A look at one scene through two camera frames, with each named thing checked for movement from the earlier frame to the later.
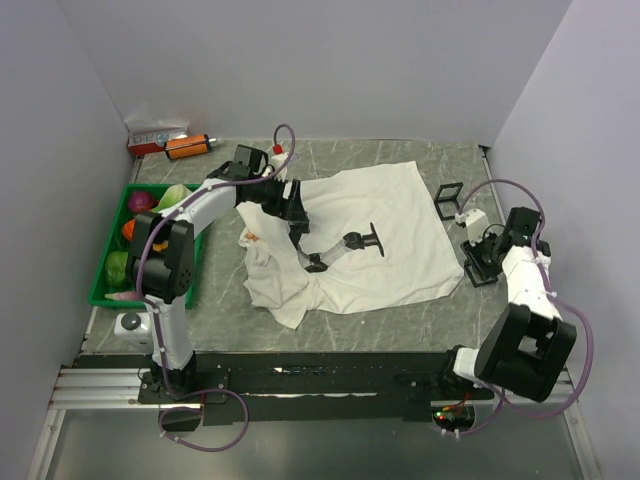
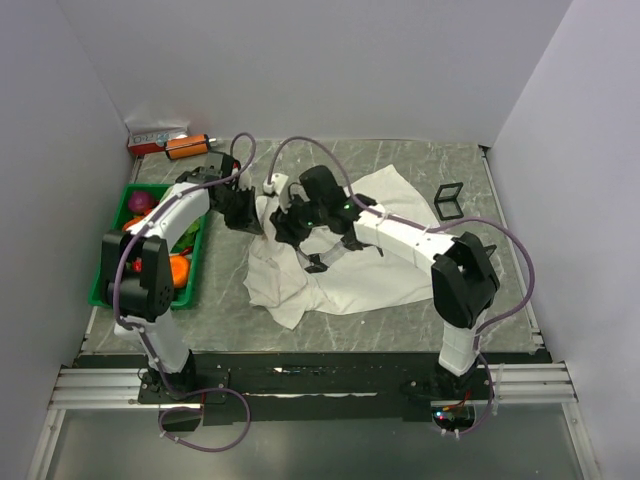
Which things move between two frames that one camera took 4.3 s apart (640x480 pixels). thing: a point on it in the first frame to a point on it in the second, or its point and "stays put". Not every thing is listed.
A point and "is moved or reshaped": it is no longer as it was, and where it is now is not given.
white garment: [417, 256] is moved or reshaped
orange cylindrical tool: [188, 146] stays put
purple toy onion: [142, 202] stays put
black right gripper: [473, 252] to [285, 225]
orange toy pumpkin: [128, 229] stays put
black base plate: [226, 384] stays put
